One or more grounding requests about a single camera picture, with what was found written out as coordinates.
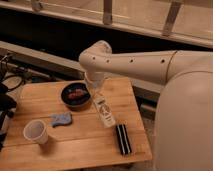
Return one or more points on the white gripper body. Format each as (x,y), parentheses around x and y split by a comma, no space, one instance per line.
(94,79)

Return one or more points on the white labelled bottle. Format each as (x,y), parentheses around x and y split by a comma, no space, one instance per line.
(104,110)

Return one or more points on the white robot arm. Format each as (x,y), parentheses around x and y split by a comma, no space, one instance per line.
(184,114)

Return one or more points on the red food in bowl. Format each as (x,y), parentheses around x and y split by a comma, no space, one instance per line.
(76,94)

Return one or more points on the black bowl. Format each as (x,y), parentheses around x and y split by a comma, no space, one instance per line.
(77,86)

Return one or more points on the blue sponge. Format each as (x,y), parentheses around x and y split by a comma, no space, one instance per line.
(62,119)

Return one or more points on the black striped rectangular box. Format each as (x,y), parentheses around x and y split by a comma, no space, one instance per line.
(123,140)

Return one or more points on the wooden table board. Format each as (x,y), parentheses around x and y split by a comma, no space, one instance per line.
(85,143)

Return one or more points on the white paper cup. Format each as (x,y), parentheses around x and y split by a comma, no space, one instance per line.
(36,131)

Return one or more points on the black equipment at left edge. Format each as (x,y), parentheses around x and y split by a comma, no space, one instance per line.
(7,104)

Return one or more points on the metal rail frame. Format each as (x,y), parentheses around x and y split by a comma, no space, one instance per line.
(186,21)

